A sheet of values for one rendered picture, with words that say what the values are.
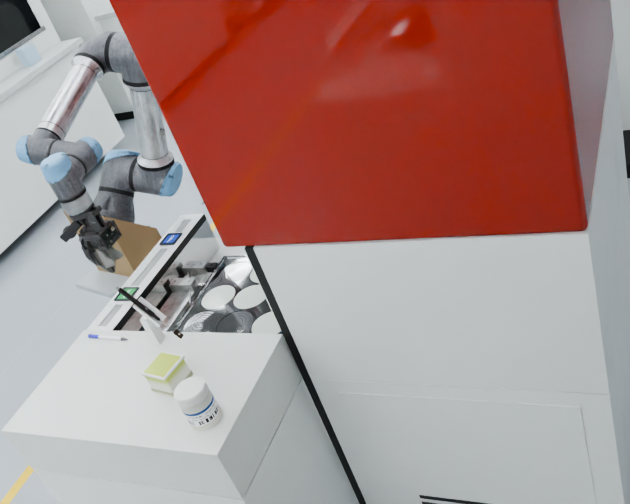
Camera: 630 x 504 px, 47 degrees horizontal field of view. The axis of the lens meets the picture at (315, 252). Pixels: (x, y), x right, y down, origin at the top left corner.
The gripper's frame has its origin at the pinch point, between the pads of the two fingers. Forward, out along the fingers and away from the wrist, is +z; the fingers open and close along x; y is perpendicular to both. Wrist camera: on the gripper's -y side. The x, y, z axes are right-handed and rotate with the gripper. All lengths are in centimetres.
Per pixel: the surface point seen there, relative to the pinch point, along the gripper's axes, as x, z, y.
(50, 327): 83, 106, -169
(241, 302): 4.1, 15.8, 35.0
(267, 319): -2.3, 15.8, 46.3
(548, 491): -14, 58, 112
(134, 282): 6.0, 10.1, -0.9
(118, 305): -4.0, 10.1, 0.1
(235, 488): -49, 20, 59
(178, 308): 3.5, 17.7, 12.9
